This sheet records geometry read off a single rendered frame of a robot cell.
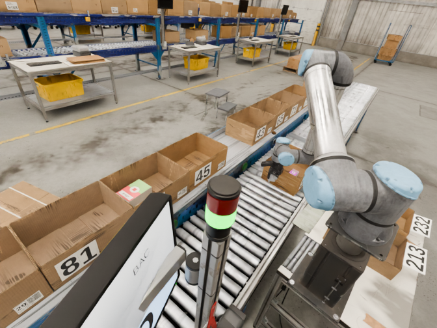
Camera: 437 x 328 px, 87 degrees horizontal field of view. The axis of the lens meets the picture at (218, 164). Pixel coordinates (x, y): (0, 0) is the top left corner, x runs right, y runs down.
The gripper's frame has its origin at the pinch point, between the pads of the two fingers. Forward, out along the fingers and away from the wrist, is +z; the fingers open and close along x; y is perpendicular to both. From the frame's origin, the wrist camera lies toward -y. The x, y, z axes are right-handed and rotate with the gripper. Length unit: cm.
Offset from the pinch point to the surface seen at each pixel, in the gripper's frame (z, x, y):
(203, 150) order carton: -12, -18, -51
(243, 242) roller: 6, -55, 13
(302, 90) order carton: -19, 178, -45
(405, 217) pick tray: 3, 36, 90
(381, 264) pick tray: -1, -23, 79
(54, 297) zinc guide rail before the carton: -9, -136, -26
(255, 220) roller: 5.9, -36.2, 10.5
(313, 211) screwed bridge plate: 5.1, -2.4, 37.5
